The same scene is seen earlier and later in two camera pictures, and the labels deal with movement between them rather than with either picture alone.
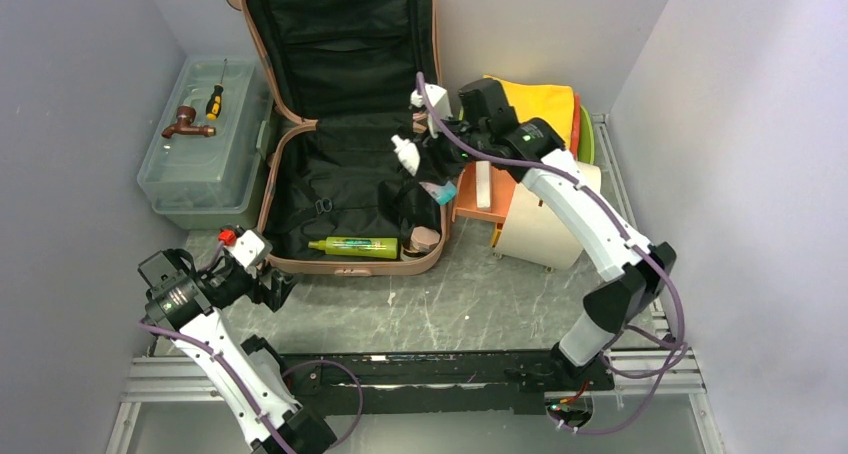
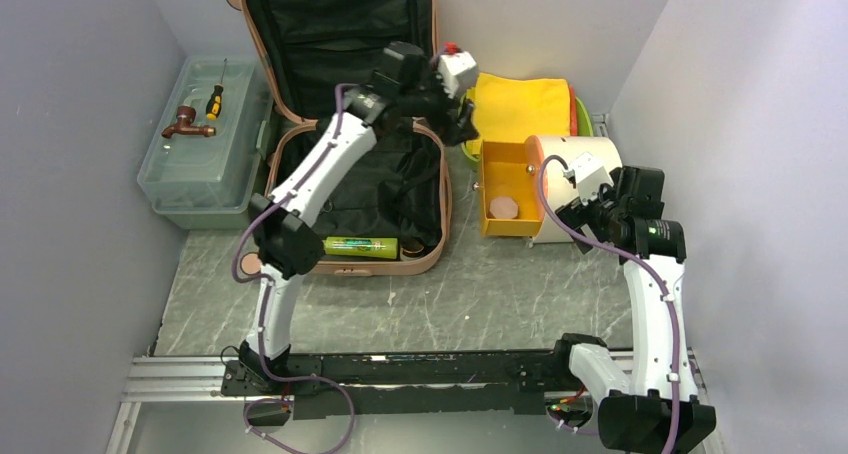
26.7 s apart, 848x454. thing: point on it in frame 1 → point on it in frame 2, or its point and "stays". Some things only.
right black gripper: (435, 163) → (578, 214)
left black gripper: (279, 283) → (446, 128)
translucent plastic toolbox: (201, 166) stays
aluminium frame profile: (662, 372) stays
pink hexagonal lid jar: (423, 240) → (504, 208)
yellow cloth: (553, 104) stays
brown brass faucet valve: (186, 114) stays
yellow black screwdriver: (214, 103) stays
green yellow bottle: (362, 247) stays
